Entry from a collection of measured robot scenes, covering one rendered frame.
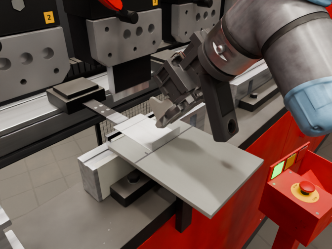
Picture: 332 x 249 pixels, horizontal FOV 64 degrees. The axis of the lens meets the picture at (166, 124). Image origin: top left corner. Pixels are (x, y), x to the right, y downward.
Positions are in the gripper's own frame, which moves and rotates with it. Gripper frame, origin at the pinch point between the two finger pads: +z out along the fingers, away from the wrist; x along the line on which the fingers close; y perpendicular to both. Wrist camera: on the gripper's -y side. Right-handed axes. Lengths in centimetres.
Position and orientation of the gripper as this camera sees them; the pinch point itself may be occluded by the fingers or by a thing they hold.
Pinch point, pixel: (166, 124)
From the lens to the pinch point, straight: 54.1
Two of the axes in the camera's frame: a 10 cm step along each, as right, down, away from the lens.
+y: -5.6, -8.2, 0.9
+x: -6.8, 3.9, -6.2
